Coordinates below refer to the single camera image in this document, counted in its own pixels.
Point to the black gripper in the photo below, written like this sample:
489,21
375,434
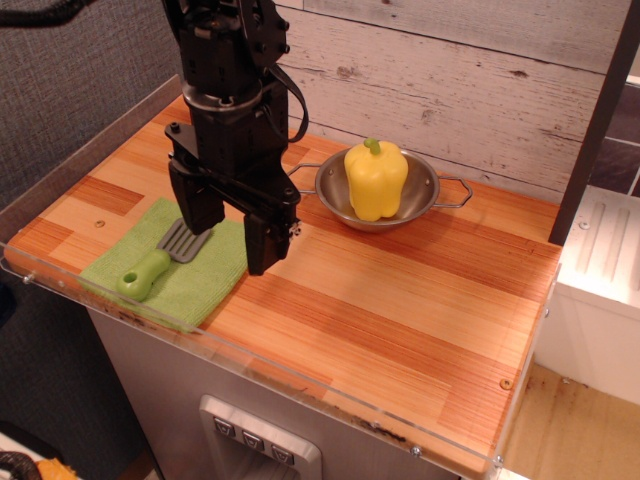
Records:
230,153

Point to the yellow toy capsicum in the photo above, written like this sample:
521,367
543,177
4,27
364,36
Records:
376,173

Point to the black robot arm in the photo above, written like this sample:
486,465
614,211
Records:
225,46

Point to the small steel pot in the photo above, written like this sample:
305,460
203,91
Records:
420,193

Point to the green grey toy spatula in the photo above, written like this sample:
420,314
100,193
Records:
178,245

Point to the green cloth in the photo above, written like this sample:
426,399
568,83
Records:
185,294

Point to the silver toy cabinet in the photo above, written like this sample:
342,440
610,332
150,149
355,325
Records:
204,421

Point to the clear acrylic guard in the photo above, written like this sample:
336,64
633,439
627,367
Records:
422,341

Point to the orange object bottom left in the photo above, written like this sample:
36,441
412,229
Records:
53,469

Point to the white toy sink unit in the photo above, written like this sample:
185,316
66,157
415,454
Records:
591,330

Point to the dark vertical post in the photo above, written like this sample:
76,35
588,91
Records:
610,93

